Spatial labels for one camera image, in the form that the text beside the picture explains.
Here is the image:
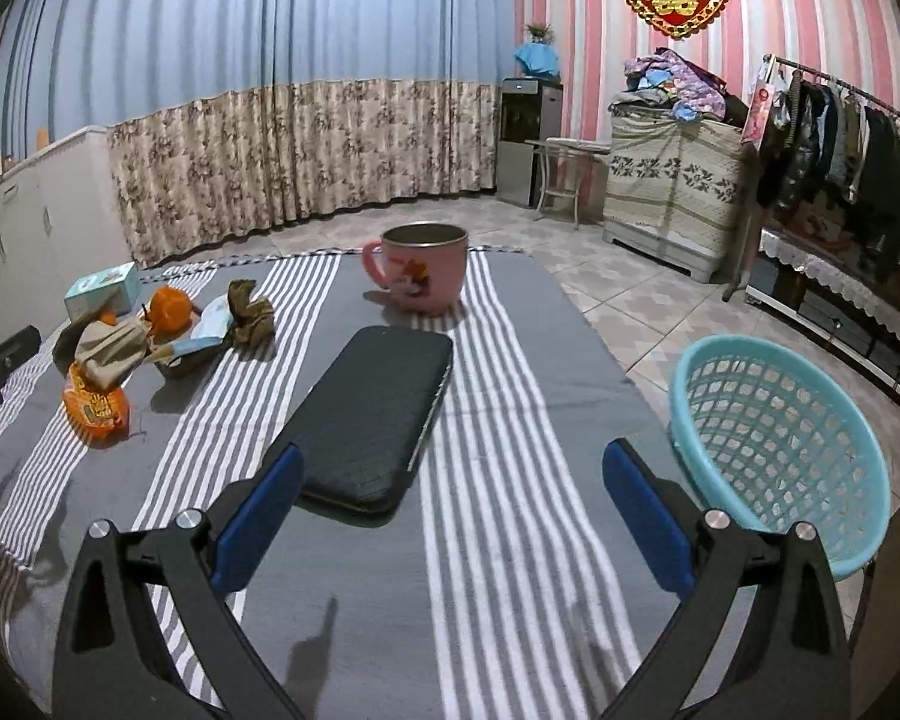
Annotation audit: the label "beige cloth pouch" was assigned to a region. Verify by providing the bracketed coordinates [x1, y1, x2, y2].
[52, 312, 149, 392]

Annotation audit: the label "light blue paper card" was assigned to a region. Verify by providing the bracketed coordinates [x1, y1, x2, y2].
[148, 294, 233, 380]

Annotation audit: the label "orange snack wrapper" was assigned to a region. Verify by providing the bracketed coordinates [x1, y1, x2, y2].
[61, 362, 130, 440]

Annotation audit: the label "teal tissue box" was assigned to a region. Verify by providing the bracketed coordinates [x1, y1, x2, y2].
[64, 262, 141, 320]

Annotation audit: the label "white side cabinet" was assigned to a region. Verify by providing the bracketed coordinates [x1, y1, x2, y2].
[0, 127, 131, 340]

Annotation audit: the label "orange fruit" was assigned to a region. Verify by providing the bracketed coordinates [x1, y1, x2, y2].
[144, 284, 199, 343]

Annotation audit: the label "teal plastic laundry basket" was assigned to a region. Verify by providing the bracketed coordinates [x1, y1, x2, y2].
[668, 335, 891, 582]

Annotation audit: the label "grey striped table cloth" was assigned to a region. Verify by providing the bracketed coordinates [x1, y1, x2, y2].
[0, 249, 679, 718]

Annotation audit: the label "black glasses case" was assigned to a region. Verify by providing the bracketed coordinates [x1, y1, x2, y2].
[265, 327, 453, 523]

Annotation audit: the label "low tv cabinet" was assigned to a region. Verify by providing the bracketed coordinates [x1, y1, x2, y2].
[743, 229, 900, 403]

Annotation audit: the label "blue floral window curtain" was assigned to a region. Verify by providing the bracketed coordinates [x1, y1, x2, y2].
[0, 0, 515, 263]

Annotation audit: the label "pink metal mug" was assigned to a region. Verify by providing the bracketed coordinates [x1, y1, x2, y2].
[361, 221, 470, 316]

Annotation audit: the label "cloth covered cabinet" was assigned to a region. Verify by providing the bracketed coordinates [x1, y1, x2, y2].
[603, 106, 748, 283]

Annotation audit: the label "hanging dark clothes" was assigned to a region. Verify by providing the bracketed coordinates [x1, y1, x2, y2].
[752, 68, 900, 280]

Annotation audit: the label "pink hanging gift bag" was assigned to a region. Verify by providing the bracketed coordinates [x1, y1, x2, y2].
[741, 54, 777, 149]

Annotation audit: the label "pile of folded clothes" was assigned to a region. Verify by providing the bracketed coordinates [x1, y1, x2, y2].
[610, 47, 749, 128]

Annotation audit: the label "grey water dispenser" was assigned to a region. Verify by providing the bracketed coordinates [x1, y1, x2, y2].
[496, 76, 562, 206]

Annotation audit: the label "metal clothes rack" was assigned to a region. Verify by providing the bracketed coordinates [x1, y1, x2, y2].
[721, 52, 900, 302]

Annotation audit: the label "blue covered potted plant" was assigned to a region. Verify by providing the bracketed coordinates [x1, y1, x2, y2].
[514, 23, 560, 82]

